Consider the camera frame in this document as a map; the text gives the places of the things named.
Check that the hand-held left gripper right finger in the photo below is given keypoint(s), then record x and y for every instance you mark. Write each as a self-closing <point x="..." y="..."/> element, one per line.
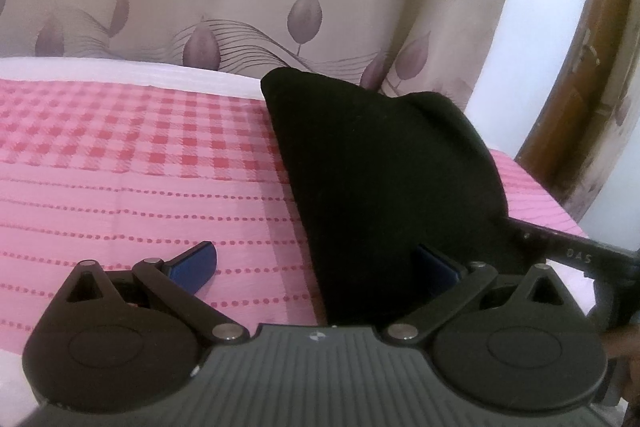
<point x="434" y="268"/>

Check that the black small cloth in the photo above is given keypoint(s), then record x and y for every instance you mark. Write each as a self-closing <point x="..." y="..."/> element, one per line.
<point x="375" y="182"/>

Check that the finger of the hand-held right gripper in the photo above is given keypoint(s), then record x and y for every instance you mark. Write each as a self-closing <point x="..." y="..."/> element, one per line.
<point x="545" y="242"/>

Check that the pink checked bed sheet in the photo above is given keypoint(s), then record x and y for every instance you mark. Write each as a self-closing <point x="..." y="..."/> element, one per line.
<point x="125" y="167"/>

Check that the person's right hand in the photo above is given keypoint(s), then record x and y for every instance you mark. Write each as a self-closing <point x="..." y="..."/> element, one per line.
<point x="622" y="342"/>

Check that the brown wooden door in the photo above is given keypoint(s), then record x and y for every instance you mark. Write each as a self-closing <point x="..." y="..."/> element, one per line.
<point x="580" y="107"/>

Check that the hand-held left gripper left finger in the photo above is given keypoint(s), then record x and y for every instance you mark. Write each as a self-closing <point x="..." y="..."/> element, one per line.
<point x="192" y="268"/>

